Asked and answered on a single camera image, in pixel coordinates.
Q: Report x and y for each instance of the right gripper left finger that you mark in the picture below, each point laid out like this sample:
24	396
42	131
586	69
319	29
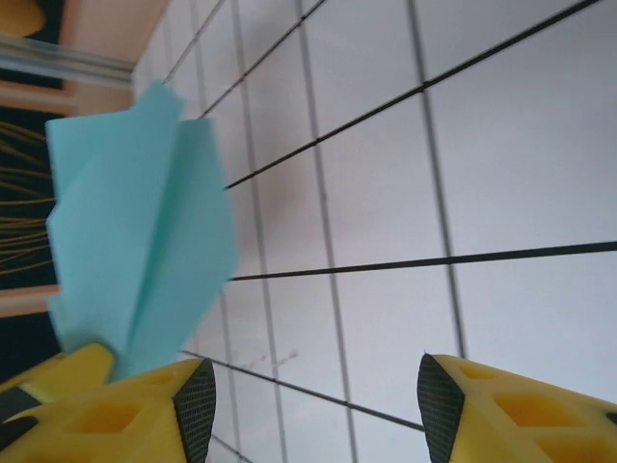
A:
120	434

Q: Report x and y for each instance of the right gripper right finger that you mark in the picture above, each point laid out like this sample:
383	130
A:
530	424

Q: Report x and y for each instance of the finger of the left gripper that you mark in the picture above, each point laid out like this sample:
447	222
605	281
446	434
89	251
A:
72	371

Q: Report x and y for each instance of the light blue cloth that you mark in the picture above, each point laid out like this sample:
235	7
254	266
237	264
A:
144	217

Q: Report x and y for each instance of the tall aluminium corner post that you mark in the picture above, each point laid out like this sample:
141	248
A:
58	62

